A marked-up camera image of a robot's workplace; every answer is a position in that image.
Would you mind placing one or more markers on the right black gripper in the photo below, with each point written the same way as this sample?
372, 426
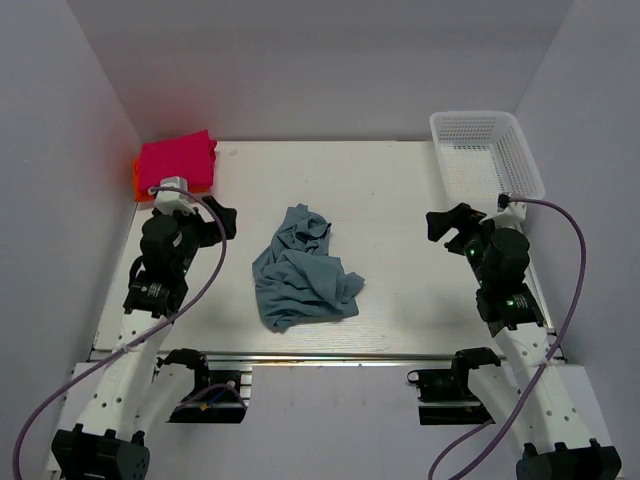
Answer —
440, 222

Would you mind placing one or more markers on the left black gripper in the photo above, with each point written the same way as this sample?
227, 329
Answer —
227, 217

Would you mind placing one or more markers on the blue-grey t-shirt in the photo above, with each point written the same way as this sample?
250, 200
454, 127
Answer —
297, 281

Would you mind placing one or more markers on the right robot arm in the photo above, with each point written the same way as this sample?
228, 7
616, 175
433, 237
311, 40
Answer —
521, 389

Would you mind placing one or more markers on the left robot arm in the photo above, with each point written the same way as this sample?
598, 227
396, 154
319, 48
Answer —
138, 388

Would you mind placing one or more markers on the folded pink t-shirt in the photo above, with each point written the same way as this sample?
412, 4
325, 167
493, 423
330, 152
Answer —
190, 156

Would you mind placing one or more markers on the white plastic basket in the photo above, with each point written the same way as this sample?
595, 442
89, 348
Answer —
482, 154

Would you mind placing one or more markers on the folded orange t-shirt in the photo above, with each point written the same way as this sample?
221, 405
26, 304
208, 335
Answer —
139, 195

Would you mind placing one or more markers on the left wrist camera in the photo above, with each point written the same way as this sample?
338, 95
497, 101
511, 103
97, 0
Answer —
170, 196

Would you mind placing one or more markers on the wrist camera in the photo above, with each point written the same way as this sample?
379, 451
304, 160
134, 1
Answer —
510, 213
170, 196

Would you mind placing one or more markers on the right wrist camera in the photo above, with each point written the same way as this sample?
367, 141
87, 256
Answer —
510, 213

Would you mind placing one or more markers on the aluminium table rail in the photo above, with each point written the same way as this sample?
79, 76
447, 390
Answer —
327, 359

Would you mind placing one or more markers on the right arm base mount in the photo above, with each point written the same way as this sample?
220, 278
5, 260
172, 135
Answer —
444, 396

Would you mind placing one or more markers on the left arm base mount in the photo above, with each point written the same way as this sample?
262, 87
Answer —
216, 395

